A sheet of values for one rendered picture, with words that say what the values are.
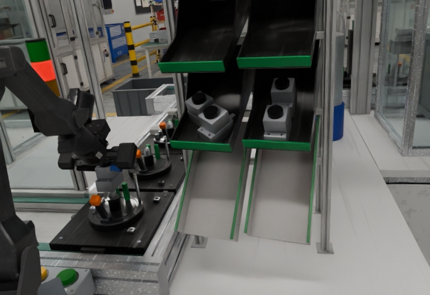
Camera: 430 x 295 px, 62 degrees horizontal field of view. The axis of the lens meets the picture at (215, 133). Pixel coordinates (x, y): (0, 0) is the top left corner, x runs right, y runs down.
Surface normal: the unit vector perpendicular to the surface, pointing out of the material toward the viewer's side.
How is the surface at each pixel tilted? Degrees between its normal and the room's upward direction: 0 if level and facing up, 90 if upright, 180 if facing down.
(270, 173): 45
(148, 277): 90
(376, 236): 0
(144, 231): 0
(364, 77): 90
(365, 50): 90
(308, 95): 25
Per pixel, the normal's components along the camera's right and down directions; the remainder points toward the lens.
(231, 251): -0.09, -0.93
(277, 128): -0.27, 0.73
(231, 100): -0.22, -0.69
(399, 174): -0.18, 0.37
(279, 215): -0.31, -0.40
